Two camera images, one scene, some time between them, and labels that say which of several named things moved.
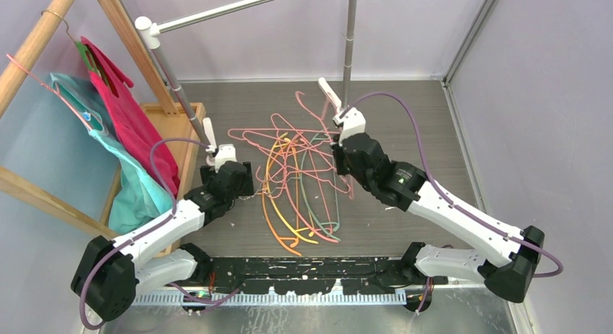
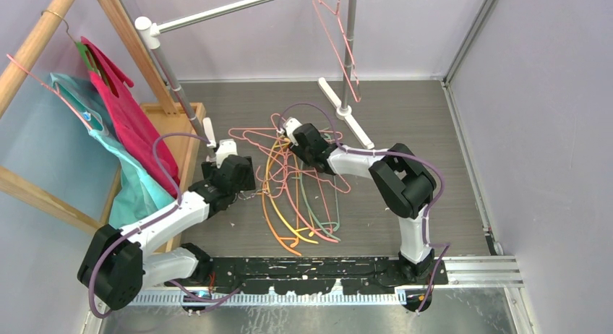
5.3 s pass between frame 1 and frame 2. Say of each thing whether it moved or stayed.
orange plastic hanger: stayed
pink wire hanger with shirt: stayed
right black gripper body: moved
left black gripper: stayed
